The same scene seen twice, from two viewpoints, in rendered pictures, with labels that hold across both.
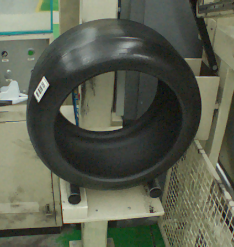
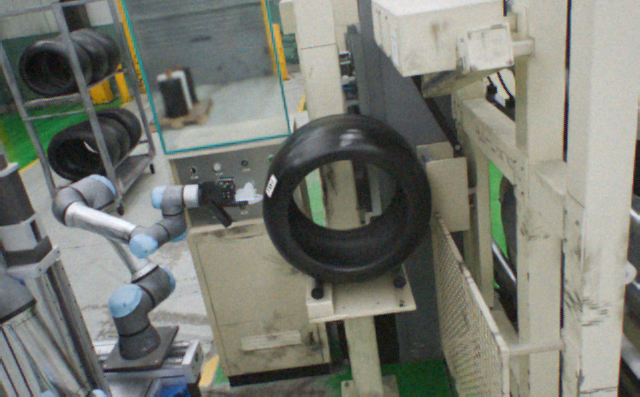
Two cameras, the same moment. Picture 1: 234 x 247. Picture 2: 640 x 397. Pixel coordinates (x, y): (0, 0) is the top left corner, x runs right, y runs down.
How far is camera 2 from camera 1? 0.72 m
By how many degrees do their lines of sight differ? 15
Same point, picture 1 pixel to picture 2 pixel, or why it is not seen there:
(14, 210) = (271, 344)
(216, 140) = (482, 230)
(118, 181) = (357, 270)
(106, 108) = (351, 207)
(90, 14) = (318, 113)
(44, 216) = (308, 349)
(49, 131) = (283, 223)
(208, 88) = (454, 171)
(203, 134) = (462, 223)
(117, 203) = (366, 299)
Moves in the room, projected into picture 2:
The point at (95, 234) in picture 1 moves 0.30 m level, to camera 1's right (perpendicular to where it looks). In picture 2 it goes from (364, 361) to (434, 361)
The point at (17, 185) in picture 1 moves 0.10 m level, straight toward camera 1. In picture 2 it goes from (273, 310) to (274, 322)
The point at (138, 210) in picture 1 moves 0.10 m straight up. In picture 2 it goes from (387, 305) to (384, 280)
